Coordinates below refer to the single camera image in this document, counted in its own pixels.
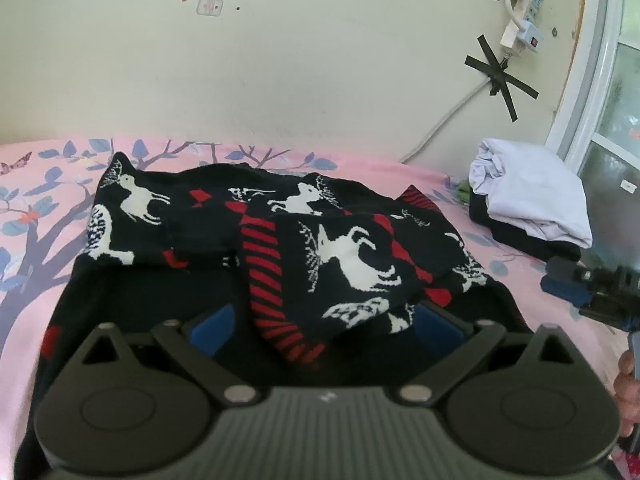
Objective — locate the white folded cloth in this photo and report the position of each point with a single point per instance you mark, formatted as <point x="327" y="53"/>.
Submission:
<point x="530" y="195"/>

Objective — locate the white power strip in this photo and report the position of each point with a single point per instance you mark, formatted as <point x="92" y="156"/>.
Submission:
<point x="525" y="25"/>

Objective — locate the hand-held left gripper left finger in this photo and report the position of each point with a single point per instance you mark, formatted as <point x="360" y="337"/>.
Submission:
<point x="215" y="327"/>

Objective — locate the black red reindeer sweater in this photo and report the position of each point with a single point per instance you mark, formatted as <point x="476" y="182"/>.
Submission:
<point x="300" y="240"/>

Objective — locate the white framed window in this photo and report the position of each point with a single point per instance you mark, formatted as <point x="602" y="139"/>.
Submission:
<point x="605" y="85"/>

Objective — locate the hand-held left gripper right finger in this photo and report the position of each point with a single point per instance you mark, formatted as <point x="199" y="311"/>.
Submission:
<point x="437" y="325"/>

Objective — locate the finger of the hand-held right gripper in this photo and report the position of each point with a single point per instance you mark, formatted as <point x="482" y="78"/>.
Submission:
<point x="565" y="291"/>
<point x="565" y="267"/>

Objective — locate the black folded cloth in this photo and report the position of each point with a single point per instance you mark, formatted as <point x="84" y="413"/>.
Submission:
<point x="520" y="237"/>

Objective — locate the green cloth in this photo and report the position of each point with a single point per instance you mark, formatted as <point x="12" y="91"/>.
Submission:
<point x="464" y="191"/>

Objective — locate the person's right hand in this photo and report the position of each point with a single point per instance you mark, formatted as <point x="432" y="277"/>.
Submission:
<point x="627" y="395"/>

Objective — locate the pink floral bedsheet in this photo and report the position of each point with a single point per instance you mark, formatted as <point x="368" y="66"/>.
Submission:
<point x="30" y="220"/>

